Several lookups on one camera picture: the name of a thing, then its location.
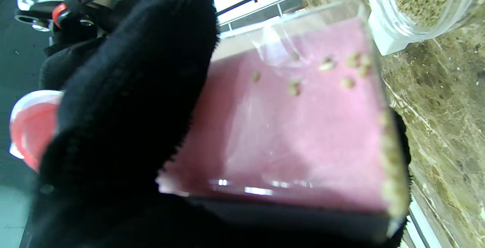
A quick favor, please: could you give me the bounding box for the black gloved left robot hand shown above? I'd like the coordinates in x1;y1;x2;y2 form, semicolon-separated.
28;0;412;248

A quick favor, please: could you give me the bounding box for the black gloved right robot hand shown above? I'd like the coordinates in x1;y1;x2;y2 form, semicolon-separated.
38;37;107;92

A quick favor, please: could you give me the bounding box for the pink plastic measuring cup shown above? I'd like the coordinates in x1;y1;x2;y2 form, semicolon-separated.
9;90;66;173

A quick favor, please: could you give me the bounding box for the pink container with white lid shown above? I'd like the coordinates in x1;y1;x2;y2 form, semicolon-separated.
155;0;411;219

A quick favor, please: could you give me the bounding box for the white square container lid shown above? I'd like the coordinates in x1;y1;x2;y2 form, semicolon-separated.
367;11;413;56

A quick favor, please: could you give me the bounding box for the clear grain jar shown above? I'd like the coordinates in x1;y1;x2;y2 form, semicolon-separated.
364;0;485;45

